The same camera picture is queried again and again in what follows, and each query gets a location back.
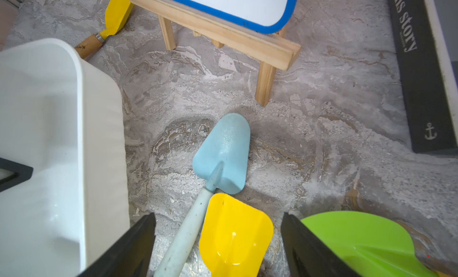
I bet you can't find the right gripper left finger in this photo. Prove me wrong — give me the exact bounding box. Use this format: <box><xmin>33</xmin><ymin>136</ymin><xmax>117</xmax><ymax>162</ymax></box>
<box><xmin>80</xmin><ymin>213</ymin><xmax>156</xmax><ymax>277</ymax></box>

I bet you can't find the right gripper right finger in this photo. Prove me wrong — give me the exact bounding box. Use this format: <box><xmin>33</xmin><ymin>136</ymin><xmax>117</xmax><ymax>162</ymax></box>
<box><xmin>281</xmin><ymin>212</ymin><xmax>359</xmax><ymax>277</ymax></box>

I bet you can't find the white plastic storage box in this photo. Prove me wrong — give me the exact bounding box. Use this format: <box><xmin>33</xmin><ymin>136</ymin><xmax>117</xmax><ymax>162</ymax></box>
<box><xmin>1</xmin><ymin>39</ymin><xmax>130</xmax><ymax>277</ymax></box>

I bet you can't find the light blue trowel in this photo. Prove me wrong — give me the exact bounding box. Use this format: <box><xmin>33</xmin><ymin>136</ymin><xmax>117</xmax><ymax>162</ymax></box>
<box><xmin>154</xmin><ymin>113</ymin><xmax>250</xmax><ymax>277</ymax></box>

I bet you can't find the grey Twins story book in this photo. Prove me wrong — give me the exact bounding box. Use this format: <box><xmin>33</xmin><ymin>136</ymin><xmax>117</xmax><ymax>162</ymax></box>
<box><xmin>388</xmin><ymin>0</ymin><xmax>458</xmax><ymax>155</ymax></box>

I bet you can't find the wooden easel stand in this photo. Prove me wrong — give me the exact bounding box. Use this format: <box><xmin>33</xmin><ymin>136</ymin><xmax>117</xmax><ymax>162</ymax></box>
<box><xmin>130</xmin><ymin>0</ymin><xmax>301</xmax><ymax>107</ymax></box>

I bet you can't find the yellow shovel orange handle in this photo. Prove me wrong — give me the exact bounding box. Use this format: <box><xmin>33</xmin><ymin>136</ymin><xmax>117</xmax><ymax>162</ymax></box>
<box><xmin>199</xmin><ymin>193</ymin><xmax>274</xmax><ymax>277</ymax></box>

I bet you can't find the whiteboard with blue frame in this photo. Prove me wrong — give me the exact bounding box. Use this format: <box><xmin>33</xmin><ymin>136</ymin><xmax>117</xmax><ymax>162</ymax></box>
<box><xmin>172</xmin><ymin>0</ymin><xmax>297</xmax><ymax>34</ymax></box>

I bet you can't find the yellow shovel wooden handle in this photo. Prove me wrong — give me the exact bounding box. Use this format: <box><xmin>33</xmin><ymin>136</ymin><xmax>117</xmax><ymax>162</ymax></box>
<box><xmin>75</xmin><ymin>0</ymin><xmax>134</xmax><ymax>59</ymax></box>

